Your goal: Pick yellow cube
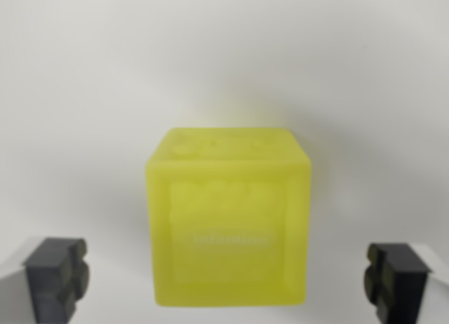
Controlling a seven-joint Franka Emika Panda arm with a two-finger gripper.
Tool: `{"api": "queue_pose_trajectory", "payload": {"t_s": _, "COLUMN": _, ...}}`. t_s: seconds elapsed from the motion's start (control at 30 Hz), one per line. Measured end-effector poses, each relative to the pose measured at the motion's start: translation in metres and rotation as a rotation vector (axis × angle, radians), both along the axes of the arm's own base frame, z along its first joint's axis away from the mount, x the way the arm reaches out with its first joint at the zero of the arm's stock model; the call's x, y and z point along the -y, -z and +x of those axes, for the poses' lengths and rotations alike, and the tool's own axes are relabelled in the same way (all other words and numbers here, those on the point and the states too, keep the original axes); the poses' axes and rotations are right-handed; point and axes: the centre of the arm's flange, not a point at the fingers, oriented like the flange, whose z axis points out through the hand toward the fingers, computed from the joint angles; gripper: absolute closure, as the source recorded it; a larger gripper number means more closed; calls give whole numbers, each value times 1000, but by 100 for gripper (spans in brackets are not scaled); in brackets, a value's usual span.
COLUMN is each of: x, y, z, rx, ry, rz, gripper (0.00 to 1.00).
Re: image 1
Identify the yellow translucent cube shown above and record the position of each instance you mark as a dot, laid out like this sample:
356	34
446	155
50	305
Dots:
228	219

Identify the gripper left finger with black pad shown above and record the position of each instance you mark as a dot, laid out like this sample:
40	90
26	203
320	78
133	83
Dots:
49	278

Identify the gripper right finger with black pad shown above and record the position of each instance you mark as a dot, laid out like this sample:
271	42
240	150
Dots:
403	282

